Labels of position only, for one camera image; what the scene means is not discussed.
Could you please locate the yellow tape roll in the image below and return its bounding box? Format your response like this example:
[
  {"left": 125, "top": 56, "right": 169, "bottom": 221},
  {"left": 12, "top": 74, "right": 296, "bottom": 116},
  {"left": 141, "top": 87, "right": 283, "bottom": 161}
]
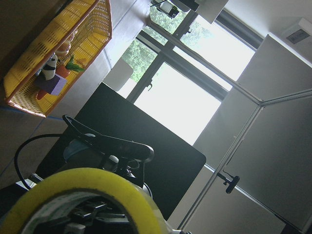
[{"left": 0, "top": 168, "right": 167, "bottom": 234}]

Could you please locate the yellow plastic basket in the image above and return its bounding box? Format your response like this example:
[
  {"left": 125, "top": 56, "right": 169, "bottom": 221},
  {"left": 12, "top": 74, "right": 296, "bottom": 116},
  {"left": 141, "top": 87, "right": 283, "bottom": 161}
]
[{"left": 3, "top": 0, "right": 112, "bottom": 117}]

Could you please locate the black monitor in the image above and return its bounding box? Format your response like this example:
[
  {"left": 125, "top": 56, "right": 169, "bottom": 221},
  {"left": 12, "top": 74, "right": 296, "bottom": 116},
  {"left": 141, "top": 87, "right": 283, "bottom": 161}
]
[{"left": 37, "top": 84, "right": 206, "bottom": 219}]

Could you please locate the orange toy carrot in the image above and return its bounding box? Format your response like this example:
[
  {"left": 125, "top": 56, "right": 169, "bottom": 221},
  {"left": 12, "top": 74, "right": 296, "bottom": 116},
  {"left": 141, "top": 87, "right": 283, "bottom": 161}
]
[{"left": 36, "top": 56, "right": 85, "bottom": 100}]

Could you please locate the purple foam block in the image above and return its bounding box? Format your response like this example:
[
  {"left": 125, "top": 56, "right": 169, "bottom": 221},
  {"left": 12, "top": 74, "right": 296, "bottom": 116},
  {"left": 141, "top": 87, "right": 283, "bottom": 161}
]
[{"left": 35, "top": 74, "right": 67, "bottom": 96}]

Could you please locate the toy croissant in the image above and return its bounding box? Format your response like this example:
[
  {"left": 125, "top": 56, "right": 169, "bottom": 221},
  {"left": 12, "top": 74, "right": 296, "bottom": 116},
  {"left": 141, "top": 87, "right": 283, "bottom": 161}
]
[{"left": 55, "top": 30, "right": 78, "bottom": 57}]

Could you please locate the black white penguin toy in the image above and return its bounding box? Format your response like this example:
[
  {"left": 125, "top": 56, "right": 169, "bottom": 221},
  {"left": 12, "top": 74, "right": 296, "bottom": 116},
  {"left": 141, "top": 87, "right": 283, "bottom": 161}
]
[{"left": 40, "top": 54, "right": 58, "bottom": 80}]

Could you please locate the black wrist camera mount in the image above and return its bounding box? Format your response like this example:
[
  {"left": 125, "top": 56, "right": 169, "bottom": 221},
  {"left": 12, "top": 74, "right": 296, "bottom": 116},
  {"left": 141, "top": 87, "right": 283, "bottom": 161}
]
[{"left": 62, "top": 115, "right": 154, "bottom": 163}]

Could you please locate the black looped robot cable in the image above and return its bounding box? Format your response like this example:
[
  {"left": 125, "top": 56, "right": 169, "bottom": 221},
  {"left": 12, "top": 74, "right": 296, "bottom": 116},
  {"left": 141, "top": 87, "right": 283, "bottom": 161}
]
[{"left": 14, "top": 133, "right": 61, "bottom": 188}]

